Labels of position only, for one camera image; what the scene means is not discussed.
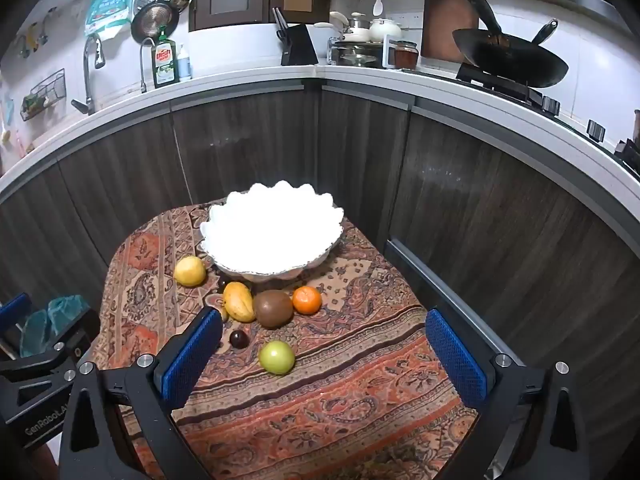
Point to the paisley printed tablecloth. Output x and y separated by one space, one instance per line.
350 385

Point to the teal slipper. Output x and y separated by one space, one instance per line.
32 332
67 310

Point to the hanging copper frying pan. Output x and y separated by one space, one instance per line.
152 22

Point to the small chrome faucet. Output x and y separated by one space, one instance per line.
143 72

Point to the teal plastic package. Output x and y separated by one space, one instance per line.
110 10

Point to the small tan longan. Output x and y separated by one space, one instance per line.
223 313

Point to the dark purple plum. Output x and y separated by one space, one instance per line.
238 338

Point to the black wok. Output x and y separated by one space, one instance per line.
515 60

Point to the black knife block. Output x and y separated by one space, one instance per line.
298 47

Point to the white lidded pot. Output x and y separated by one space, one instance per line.
385 29
350 27

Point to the dark wood base cabinet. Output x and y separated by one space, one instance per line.
450 185

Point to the yellow lemon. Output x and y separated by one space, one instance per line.
190 271

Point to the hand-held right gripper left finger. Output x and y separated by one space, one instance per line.
192 355

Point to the brown cutting board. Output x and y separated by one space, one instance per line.
445 20

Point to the round green fruit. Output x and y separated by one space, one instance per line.
276 357

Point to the steel pot with glass lid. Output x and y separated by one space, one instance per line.
355 54

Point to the yellow mango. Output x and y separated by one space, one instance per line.
239 301

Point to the black gas stove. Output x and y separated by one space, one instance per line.
500 85

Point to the brown kiwi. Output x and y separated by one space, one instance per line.
272 309

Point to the green dish soap bottle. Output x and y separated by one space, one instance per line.
165 65

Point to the orange tangerine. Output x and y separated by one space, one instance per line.
306 300

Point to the white scalloped bowl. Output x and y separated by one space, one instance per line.
270 230

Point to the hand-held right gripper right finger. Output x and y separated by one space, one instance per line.
457 360

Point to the clear soap bottle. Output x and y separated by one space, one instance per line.
184 65

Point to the tall chrome faucet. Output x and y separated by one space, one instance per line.
88 80

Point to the white spatula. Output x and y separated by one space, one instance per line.
378 5

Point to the glass jar with red sauce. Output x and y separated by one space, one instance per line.
406 56

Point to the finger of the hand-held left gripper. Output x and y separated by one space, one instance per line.
55 355
12 305

